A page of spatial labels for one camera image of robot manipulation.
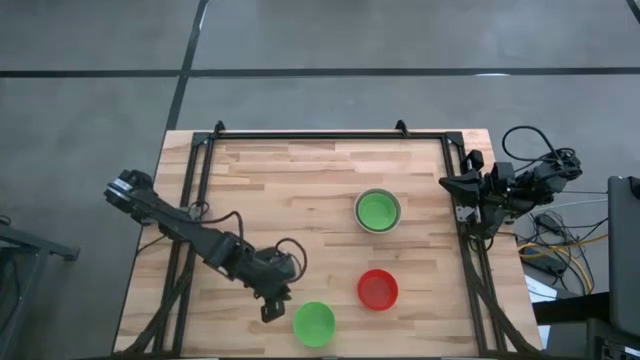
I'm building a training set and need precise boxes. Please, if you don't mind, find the yellow cable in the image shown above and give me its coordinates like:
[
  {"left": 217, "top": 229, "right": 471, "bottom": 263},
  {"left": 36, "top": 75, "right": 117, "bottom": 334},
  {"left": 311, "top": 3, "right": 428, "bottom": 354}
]
[{"left": 517, "top": 232, "right": 611, "bottom": 296}]

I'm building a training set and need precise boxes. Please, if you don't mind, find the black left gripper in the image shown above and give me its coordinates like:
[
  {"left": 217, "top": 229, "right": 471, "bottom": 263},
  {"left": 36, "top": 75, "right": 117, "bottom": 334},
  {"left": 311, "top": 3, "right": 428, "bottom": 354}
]
[{"left": 233, "top": 243, "right": 298, "bottom": 324}]

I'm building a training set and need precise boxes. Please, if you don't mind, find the green plastic bowl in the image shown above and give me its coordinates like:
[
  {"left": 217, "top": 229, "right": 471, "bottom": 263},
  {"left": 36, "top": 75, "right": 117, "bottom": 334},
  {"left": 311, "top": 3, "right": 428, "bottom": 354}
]
[
  {"left": 357, "top": 192, "right": 399, "bottom": 231},
  {"left": 292, "top": 300, "right": 337, "bottom": 349}
]

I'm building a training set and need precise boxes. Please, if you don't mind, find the black power brick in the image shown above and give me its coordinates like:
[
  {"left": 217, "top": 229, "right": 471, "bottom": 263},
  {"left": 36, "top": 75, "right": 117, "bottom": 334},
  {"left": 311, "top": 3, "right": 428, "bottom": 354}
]
[{"left": 519, "top": 252, "right": 569, "bottom": 277}]

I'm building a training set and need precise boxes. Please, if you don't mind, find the grey metal stand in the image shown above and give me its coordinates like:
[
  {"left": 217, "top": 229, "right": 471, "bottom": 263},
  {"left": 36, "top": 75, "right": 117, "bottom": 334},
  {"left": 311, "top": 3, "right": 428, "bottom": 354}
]
[{"left": 0, "top": 219, "right": 81, "bottom": 360}]

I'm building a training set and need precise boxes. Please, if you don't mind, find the white paper sheet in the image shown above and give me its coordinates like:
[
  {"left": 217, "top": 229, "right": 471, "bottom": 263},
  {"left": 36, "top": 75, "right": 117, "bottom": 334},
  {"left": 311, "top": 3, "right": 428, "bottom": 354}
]
[{"left": 524, "top": 274, "right": 551, "bottom": 304}]

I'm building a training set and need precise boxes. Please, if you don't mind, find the black equipment box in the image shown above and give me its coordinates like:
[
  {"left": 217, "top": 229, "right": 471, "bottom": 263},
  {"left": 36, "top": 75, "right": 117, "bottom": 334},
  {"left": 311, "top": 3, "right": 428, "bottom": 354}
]
[{"left": 587, "top": 318, "right": 640, "bottom": 360}]

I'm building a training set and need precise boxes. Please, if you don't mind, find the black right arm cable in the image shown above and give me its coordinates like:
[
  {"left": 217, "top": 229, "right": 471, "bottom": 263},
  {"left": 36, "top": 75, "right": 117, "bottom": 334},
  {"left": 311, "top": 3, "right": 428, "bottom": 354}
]
[{"left": 501, "top": 124, "right": 584, "bottom": 176}]

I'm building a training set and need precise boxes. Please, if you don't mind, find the black side desk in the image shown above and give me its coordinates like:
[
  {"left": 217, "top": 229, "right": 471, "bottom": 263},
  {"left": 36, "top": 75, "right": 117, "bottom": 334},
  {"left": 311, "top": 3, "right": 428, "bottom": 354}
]
[{"left": 532, "top": 292, "right": 611, "bottom": 326}]

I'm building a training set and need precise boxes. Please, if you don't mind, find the black floor cable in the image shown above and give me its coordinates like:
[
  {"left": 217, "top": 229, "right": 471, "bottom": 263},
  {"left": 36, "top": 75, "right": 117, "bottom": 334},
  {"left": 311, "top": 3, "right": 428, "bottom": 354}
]
[{"left": 133, "top": 233, "right": 169, "bottom": 254}]

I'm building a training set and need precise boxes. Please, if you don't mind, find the white ribbed bowl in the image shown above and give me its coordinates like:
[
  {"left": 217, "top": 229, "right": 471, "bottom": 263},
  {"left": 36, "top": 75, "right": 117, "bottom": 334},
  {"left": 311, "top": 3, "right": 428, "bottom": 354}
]
[{"left": 353, "top": 187, "right": 403, "bottom": 235}]

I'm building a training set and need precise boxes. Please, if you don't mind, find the red plastic bowl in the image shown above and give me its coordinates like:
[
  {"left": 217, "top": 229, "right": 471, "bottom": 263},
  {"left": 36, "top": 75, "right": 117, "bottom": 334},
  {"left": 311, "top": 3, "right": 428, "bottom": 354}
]
[{"left": 356, "top": 268, "right": 400, "bottom": 312}]

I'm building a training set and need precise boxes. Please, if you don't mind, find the dark grey equipment case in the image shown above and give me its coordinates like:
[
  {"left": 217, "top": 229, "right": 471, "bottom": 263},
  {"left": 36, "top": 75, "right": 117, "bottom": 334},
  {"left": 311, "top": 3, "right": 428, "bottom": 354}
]
[{"left": 607, "top": 174, "right": 640, "bottom": 337}]

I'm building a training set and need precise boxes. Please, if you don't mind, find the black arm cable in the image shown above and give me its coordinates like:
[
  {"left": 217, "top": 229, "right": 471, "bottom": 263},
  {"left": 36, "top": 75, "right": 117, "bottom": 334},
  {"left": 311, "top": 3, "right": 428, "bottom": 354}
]
[
  {"left": 187, "top": 199, "right": 309, "bottom": 287},
  {"left": 501, "top": 124, "right": 584, "bottom": 176}
]

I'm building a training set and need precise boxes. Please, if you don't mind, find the black aluminium table frame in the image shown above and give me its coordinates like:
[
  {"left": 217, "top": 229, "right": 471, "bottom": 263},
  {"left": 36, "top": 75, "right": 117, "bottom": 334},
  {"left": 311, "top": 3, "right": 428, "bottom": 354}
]
[{"left": 114, "top": 119, "right": 544, "bottom": 359}]

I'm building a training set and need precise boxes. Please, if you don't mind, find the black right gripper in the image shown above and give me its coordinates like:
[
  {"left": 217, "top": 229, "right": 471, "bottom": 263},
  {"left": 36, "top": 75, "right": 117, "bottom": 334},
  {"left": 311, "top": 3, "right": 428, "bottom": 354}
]
[{"left": 438, "top": 149, "right": 516, "bottom": 221}]

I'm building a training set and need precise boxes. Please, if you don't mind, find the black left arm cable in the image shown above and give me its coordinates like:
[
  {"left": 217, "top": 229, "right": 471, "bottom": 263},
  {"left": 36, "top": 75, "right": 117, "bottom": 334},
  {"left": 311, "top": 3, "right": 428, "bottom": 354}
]
[{"left": 187, "top": 199, "right": 309, "bottom": 287}]

